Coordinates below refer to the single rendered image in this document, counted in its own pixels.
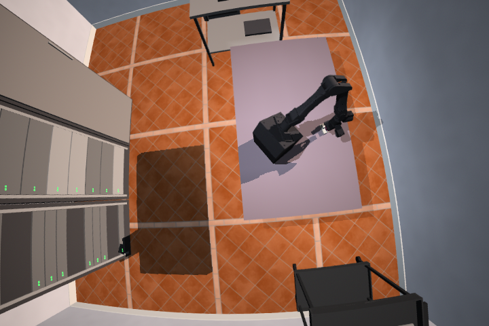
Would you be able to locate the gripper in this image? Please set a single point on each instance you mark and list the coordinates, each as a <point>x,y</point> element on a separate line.
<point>327,123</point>

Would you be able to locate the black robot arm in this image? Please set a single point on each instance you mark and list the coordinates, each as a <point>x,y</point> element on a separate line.
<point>329,87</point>

